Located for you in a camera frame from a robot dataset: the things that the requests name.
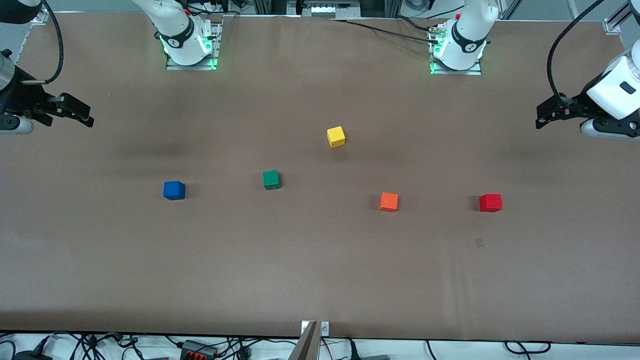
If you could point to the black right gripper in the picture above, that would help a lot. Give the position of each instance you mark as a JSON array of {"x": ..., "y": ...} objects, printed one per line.
[{"x": 21, "y": 97}]

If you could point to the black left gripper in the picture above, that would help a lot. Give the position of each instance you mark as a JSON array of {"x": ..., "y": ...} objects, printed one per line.
[{"x": 578, "y": 104}]

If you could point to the red cube block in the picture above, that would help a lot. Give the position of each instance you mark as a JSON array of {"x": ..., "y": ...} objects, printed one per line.
[{"x": 490, "y": 203}]

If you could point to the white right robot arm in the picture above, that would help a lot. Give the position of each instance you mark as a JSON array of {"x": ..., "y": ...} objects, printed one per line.
[{"x": 175, "y": 30}]

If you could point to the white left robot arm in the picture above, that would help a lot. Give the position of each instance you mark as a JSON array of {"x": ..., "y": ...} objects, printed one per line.
[{"x": 470, "y": 35}]

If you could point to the blue cube block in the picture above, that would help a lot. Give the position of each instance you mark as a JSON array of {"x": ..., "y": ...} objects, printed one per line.
[{"x": 174, "y": 190}]

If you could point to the orange cube block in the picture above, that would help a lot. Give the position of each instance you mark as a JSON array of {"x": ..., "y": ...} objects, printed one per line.
[{"x": 388, "y": 202}]

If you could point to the green cube block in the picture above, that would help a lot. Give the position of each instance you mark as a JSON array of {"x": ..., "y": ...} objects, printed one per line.
[{"x": 271, "y": 180}]

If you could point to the yellow cube block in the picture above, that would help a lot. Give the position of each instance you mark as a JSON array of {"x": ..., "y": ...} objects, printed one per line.
[{"x": 336, "y": 136}]

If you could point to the metal box with white connectors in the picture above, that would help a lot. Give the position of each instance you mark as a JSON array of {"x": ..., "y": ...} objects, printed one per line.
[{"x": 325, "y": 9}]

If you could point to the black power adapter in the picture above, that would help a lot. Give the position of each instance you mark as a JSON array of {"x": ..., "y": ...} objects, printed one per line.
[{"x": 30, "y": 356}]

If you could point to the black connector with orange levers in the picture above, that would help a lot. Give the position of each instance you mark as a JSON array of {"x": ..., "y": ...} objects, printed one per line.
[{"x": 197, "y": 349}]

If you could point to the black power plug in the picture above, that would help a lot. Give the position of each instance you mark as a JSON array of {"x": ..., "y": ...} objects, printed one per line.
[{"x": 352, "y": 350}]

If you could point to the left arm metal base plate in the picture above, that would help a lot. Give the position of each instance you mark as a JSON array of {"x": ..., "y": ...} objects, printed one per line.
[{"x": 457, "y": 72}]

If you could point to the aluminium frame profile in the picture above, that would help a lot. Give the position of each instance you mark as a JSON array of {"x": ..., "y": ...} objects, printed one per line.
[
  {"x": 612, "y": 25},
  {"x": 40, "y": 17}
]

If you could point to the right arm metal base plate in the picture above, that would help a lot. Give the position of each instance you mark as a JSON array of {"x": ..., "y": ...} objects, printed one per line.
[{"x": 192, "y": 66}]

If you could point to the small white metal bracket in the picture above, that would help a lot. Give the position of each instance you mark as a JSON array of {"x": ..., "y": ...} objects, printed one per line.
[{"x": 325, "y": 328}]

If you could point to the grey camera stand strut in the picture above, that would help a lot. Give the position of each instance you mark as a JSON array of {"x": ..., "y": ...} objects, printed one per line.
[{"x": 306, "y": 345}]

